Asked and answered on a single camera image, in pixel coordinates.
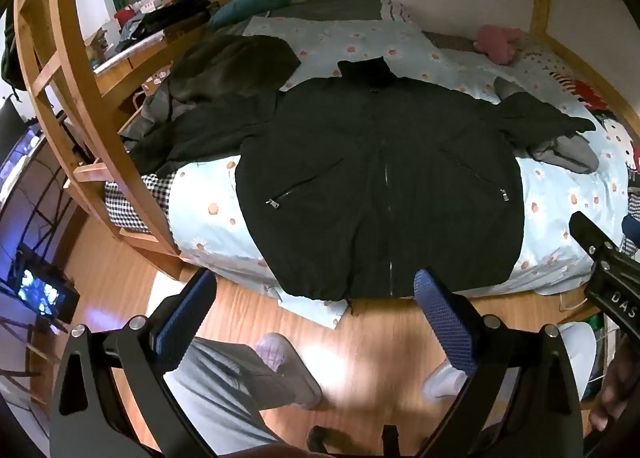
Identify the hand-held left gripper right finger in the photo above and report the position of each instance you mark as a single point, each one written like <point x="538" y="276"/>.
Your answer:
<point x="445" y="318"/>

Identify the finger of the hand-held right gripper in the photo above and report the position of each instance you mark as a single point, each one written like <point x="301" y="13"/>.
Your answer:
<point x="632" y="233"/>
<point x="592" y="235"/>

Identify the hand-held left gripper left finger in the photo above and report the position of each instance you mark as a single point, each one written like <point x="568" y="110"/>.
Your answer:
<point x="185" y="318"/>

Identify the black zip jacket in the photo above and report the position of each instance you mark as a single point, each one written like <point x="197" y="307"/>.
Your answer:
<point x="380" y="148"/>

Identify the olive green jacket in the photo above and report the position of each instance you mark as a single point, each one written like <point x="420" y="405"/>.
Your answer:
<point x="225" y="63"/>

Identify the person's right hand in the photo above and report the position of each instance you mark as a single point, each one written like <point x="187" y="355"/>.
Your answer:
<point x="620" y="393"/>

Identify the white slipper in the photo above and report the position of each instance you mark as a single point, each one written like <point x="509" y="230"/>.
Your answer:
<point x="445" y="380"/>

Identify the light grey garment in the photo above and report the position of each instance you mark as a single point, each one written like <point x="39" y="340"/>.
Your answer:
<point x="575" y="153"/>

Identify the person's grey trouser leg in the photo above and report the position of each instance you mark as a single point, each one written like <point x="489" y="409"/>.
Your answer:
<point x="220" y="398"/>

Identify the grey quilted slipper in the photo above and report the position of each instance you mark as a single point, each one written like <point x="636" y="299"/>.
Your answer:
<point x="285" y="368"/>

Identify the black white checked cloth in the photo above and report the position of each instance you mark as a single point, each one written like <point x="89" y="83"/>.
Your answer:
<point x="120" y="208"/>

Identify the small lit screen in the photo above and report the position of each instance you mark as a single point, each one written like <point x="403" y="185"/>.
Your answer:
<point x="45" y="293"/>

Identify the cartoon printed blanket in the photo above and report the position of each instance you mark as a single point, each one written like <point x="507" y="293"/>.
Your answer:
<point x="585" y="93"/>

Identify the dark grey garment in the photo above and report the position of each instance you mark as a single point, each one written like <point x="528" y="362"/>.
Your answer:
<point x="150" y="111"/>

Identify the pink plush toy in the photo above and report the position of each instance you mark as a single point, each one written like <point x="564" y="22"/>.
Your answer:
<point x="500" y="43"/>

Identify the large lit screen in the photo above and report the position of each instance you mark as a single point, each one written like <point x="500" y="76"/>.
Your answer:
<point x="17" y="163"/>

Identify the wooden desk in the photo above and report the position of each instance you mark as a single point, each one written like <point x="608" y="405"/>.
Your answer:
<point x="145" y="51"/>

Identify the floral light blue bed sheet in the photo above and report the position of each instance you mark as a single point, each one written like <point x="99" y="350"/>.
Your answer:
<point x="340" y="38"/>

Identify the black bag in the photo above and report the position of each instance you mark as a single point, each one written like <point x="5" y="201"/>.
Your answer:
<point x="170" y="13"/>

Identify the dark green backpack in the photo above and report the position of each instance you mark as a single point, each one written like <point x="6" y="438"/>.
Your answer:
<point x="10" y="58"/>

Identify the teal pillow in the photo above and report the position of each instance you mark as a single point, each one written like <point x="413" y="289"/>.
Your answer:
<point x="250" y="3"/>

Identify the dark grey quilt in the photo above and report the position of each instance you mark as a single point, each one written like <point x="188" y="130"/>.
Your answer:
<point x="330" y="8"/>

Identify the wooden bunk bed frame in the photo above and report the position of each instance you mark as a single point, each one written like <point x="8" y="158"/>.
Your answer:
<point x="55" y="53"/>

